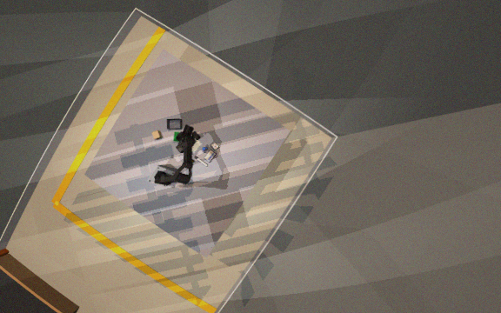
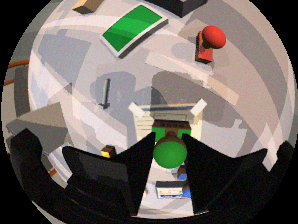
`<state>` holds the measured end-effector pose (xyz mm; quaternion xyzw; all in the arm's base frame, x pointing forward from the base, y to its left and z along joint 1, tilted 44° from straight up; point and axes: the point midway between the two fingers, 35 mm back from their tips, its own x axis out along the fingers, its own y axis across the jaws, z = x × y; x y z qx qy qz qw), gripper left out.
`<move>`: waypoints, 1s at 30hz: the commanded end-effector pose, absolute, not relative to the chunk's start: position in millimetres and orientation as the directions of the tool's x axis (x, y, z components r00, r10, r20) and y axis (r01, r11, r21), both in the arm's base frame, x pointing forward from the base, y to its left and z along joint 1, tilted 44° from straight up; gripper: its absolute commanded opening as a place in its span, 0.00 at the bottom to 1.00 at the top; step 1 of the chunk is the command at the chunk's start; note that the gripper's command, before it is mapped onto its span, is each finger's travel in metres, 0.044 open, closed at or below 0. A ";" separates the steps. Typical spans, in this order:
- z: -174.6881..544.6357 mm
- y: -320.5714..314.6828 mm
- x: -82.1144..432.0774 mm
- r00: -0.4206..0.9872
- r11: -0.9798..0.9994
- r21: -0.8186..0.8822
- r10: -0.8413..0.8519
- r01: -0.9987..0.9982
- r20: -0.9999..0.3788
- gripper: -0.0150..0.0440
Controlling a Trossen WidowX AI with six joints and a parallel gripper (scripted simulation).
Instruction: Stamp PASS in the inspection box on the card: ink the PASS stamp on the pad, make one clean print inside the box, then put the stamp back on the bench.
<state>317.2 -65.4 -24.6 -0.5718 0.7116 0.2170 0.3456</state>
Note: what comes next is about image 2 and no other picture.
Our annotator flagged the beige flat strip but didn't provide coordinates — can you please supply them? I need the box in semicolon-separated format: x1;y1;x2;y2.
145;51;239;107

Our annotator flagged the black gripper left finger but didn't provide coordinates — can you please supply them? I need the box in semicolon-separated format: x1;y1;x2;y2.
61;132;156;216

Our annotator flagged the yellow and black rubber stamp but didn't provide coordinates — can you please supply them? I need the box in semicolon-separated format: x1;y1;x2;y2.
101;144;116;157

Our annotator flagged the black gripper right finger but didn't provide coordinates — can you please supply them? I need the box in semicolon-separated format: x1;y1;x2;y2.
181;133;267;216

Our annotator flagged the small tan cube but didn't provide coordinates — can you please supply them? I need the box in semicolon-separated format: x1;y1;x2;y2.
72;0;104;15

